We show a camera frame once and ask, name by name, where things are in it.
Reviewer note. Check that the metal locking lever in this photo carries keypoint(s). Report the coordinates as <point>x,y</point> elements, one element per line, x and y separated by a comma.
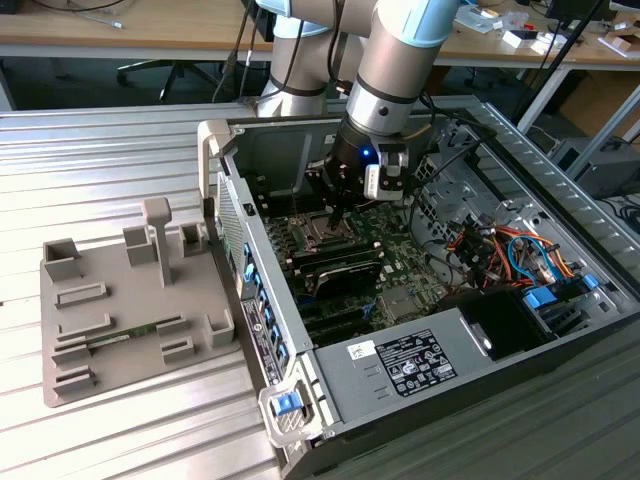
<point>293,200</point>

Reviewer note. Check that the silver green CPU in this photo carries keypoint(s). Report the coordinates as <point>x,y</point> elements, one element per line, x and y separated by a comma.
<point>316,234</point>

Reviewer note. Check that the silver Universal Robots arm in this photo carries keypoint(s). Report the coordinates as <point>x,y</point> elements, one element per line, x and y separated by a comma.
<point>390,65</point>

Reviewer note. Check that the CPU socket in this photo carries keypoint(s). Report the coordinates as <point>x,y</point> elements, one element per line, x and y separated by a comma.
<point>332,248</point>

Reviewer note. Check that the black clip RAM slot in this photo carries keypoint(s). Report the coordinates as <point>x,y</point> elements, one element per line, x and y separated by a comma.
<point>332,248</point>
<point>332,259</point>

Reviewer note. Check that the white clip RAM slot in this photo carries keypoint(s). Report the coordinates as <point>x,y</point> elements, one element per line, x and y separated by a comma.
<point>332,264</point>
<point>332,254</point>

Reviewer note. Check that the black expansion slot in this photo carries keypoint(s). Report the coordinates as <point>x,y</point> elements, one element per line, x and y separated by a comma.
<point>345,331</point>
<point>340,316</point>

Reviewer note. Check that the white certification sticker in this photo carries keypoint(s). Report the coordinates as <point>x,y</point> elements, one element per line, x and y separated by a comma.
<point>328,139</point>

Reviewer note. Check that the open PC case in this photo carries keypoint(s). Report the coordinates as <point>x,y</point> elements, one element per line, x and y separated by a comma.
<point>260,160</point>

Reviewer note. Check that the silver metal drive cage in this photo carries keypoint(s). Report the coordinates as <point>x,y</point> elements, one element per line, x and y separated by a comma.
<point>465,192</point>

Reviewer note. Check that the green motherboard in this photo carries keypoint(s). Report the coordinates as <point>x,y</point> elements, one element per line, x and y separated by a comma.
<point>400,270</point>

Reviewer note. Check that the black graphics card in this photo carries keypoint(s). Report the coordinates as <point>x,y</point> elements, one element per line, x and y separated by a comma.
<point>350,280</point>

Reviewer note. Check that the clear plastic bag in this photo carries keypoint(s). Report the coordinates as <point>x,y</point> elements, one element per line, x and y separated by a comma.
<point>480,17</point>

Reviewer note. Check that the black office chair base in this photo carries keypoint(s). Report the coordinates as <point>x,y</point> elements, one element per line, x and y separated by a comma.
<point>176,70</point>

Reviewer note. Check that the small white box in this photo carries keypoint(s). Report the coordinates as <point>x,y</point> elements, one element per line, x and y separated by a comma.
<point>542,47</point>
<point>512,40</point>

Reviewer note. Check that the black stand pole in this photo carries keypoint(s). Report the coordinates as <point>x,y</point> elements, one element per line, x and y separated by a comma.
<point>545,80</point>

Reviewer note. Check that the wooden desk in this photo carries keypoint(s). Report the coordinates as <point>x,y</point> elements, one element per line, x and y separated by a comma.
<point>150,30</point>
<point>585,56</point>

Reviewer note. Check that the blue disk carrier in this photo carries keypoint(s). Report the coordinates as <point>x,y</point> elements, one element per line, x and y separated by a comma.
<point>539,301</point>

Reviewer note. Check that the grey power supply unit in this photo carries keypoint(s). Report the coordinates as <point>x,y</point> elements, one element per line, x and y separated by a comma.
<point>350,400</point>

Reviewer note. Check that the black monitor base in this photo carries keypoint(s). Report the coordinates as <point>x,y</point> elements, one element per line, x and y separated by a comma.
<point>562,10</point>

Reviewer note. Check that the large brown cardboard box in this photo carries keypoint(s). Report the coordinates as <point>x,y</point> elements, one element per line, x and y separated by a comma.
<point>600,100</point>

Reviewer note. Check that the grey computer box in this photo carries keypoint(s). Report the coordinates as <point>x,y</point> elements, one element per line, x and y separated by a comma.
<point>610,170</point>

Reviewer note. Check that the blue case latch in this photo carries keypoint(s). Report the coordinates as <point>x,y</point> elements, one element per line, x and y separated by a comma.
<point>282,405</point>

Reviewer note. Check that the grey parts rack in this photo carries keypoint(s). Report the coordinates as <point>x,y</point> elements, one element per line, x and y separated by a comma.
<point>125,295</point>

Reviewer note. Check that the blue plastic tab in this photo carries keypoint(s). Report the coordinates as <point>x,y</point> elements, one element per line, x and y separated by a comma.
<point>590,281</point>

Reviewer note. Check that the silver pen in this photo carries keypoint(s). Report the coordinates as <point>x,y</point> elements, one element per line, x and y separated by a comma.
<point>102,20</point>

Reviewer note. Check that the green RAM stick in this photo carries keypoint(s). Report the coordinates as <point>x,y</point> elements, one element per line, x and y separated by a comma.
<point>130,332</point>

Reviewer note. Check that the small open cardboard box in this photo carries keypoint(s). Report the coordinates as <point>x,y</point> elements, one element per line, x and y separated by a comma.
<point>625,45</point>

